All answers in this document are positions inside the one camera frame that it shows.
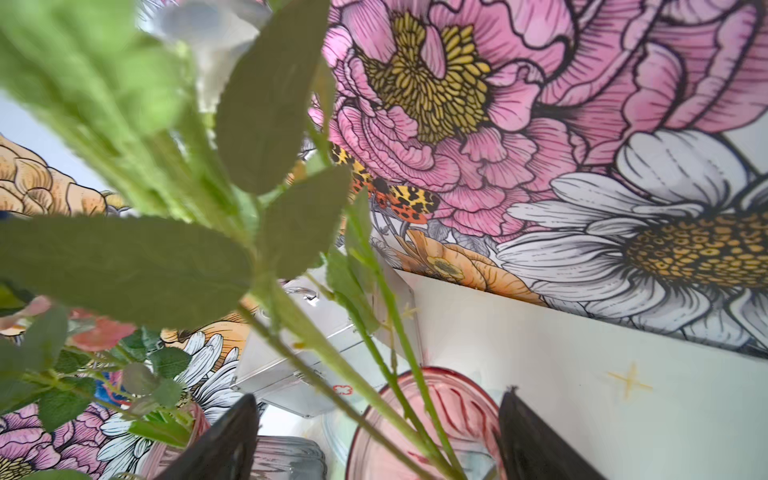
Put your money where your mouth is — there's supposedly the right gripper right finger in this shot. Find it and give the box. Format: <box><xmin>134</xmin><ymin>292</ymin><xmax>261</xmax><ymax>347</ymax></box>
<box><xmin>497</xmin><ymin>386</ymin><xmax>605</xmax><ymax>480</ymax></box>

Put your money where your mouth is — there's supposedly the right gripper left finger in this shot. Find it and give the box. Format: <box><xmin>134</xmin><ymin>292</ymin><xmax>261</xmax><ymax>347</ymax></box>
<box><xmin>154</xmin><ymin>394</ymin><xmax>260</xmax><ymax>480</ymax></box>

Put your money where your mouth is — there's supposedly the ribbed glass vase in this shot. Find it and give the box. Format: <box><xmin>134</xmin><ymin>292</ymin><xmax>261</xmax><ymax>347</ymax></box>
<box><xmin>137</xmin><ymin>394</ymin><xmax>328</xmax><ymax>479</ymax></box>
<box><xmin>345</xmin><ymin>368</ymin><xmax>507</xmax><ymax>480</ymax></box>

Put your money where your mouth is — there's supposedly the small yellow wildflower sprig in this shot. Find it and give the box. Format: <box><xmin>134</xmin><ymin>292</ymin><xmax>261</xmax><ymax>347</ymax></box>
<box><xmin>1</xmin><ymin>1</ymin><xmax>477</xmax><ymax>479</ymax></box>

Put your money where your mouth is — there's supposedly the grey metal case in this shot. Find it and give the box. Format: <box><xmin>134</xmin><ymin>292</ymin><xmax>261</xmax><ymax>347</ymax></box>
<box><xmin>231</xmin><ymin>265</ymin><xmax>424</xmax><ymax>418</ymax></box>

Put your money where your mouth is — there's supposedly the pink carnation stem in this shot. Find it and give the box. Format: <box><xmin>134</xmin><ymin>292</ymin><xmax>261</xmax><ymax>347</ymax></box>
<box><xmin>0</xmin><ymin>293</ymin><xmax>193</xmax><ymax>451</ymax></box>

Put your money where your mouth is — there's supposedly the white rose bunch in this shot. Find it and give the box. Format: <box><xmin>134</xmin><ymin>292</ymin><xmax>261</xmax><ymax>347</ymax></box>
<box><xmin>138</xmin><ymin>0</ymin><xmax>273</xmax><ymax>113</ymax></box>

